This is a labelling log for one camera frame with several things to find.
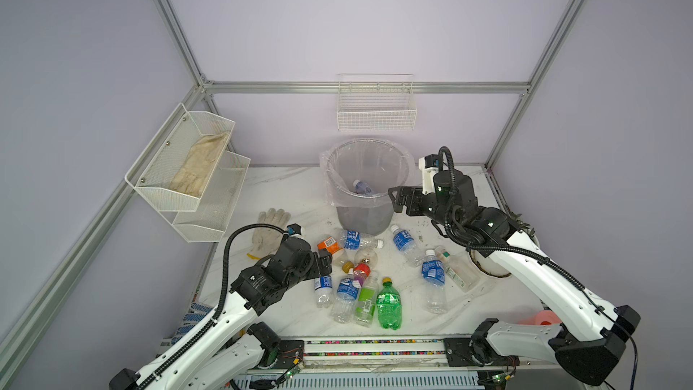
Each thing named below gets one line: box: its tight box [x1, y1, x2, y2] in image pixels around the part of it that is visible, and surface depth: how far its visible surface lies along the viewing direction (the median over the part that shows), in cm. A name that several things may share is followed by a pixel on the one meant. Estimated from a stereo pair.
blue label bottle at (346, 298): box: [332, 272, 361, 325], surface depth 82 cm
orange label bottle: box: [316, 235, 345, 256], surface depth 95 cm
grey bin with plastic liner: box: [319, 137, 416, 236], surface depth 92 cm
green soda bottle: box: [376, 277, 403, 332], surface depth 81 cm
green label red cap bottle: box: [353, 262, 379, 328], surface depth 81 cm
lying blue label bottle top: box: [337, 229, 384, 251], surface depth 92 cm
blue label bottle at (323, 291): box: [314, 274, 335, 309], surface depth 83 cm
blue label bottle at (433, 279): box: [421, 249, 448, 315], surface depth 85 cm
